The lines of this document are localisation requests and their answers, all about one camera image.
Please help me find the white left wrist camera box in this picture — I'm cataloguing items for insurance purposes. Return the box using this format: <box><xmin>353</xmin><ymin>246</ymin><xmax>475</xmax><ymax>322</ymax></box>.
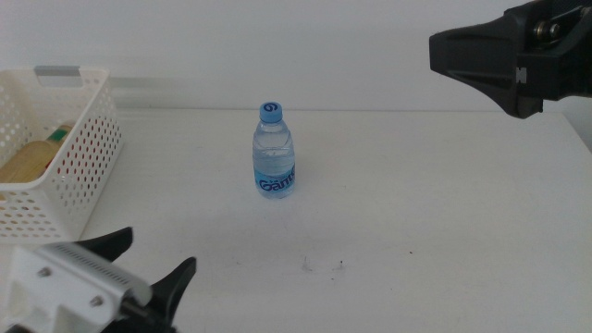
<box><xmin>0</xmin><ymin>240</ymin><xmax>154</xmax><ymax>333</ymax></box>

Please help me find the clear water bottle blue cap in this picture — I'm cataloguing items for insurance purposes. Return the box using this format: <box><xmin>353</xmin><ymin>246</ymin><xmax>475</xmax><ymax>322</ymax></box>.
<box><xmin>252</xmin><ymin>101</ymin><xmax>297</xmax><ymax>201</ymax></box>

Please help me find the white perforated plastic basket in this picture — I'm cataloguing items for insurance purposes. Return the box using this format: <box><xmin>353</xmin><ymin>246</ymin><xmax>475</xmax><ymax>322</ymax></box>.
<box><xmin>0</xmin><ymin>66</ymin><xmax>124</xmax><ymax>245</ymax></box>

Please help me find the yellow tea bottle white cap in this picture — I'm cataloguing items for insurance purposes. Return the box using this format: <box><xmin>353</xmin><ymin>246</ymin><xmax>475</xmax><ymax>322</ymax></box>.
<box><xmin>0</xmin><ymin>122</ymin><xmax>76</xmax><ymax>184</ymax></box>

